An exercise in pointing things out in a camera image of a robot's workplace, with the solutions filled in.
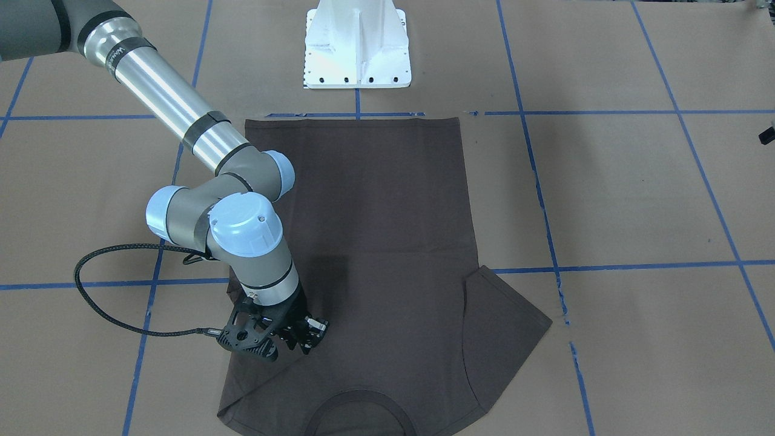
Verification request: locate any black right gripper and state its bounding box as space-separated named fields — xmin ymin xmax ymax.
xmin=241 ymin=285 xmax=329 ymax=354

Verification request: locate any dark brown t-shirt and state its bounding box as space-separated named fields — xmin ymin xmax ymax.
xmin=217 ymin=118 xmax=552 ymax=435

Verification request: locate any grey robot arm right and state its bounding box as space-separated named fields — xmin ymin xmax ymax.
xmin=2 ymin=1 xmax=329 ymax=362

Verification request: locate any white metal mounting base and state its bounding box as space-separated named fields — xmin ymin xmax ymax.
xmin=303 ymin=1 xmax=412 ymax=89

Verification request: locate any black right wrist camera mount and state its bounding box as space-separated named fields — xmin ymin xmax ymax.
xmin=215 ymin=307 xmax=280 ymax=362

